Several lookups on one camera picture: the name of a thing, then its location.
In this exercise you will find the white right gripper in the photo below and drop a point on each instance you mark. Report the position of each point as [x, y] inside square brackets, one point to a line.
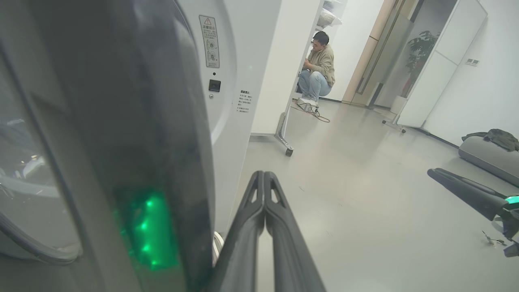
[513, 227]

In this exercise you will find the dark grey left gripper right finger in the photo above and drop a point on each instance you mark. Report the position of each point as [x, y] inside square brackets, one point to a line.
[292, 259]

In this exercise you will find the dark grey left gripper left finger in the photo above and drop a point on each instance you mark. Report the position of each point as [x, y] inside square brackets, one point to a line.
[239, 243]

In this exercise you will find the washing machine door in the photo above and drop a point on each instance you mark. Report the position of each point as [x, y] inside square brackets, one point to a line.
[121, 121]

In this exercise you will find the dark garment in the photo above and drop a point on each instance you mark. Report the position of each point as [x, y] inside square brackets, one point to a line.
[500, 138]

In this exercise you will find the grey stand leg with caster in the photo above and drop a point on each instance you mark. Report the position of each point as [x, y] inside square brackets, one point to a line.
[283, 138]

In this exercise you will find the white partition panel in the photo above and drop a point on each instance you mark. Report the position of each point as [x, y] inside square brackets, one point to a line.
[434, 81]
[279, 61]

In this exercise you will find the green potted plant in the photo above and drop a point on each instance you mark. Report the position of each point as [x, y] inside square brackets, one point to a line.
[419, 52]

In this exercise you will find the white box device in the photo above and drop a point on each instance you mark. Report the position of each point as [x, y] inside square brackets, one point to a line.
[307, 104]

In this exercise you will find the crouching person beige jacket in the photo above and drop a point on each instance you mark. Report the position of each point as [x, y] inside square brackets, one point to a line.
[322, 65]

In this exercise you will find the triangle warning sticker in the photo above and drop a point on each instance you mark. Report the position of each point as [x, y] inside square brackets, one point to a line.
[209, 40]

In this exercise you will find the grey wall switch plate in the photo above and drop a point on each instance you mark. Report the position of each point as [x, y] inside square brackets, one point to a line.
[472, 62]

